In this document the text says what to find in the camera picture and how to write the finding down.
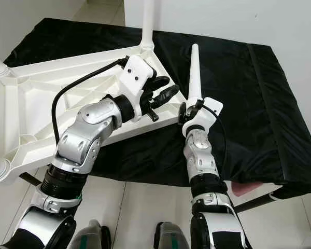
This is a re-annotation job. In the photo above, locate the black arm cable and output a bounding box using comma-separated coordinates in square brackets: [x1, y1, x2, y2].
[202, 104, 228, 172]
[51, 56, 128, 151]

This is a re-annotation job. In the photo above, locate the black metal table leg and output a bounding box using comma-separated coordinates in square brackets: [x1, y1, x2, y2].
[21, 171, 42, 187]
[233, 192, 278, 213]

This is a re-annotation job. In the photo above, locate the grey robot right leg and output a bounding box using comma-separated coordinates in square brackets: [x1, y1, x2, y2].
[154, 222, 192, 249]

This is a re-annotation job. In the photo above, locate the grey robot left leg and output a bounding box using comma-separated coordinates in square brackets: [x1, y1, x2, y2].
[73, 219, 112, 249]

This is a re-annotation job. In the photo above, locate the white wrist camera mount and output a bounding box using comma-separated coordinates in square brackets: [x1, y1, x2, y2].
[181, 97, 223, 136]
[119, 54, 157, 122]

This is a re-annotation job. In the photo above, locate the grey robot leg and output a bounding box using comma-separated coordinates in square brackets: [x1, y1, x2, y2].
[73, 219, 112, 249]
[154, 222, 192, 249]

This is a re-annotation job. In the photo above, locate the white plastic table top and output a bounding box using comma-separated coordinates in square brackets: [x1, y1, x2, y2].
[0, 41, 188, 185]

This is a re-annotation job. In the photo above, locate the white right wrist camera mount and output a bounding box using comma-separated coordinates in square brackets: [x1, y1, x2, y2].
[181, 97, 223, 136]

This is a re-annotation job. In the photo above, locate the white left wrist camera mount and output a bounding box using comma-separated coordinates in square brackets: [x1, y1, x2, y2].
[119, 54, 157, 122]

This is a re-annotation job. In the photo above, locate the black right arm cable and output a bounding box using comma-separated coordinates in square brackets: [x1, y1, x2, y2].
[202, 104, 228, 172]

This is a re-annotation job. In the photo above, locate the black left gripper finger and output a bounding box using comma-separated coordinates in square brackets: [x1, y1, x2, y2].
[148, 76, 171, 93]
[150, 85, 181, 107]

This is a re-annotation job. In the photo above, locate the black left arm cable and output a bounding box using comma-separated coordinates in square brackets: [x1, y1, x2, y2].
[51, 56, 128, 151]

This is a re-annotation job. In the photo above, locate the black table cloth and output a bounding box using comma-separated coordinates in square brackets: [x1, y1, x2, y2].
[0, 18, 311, 200]

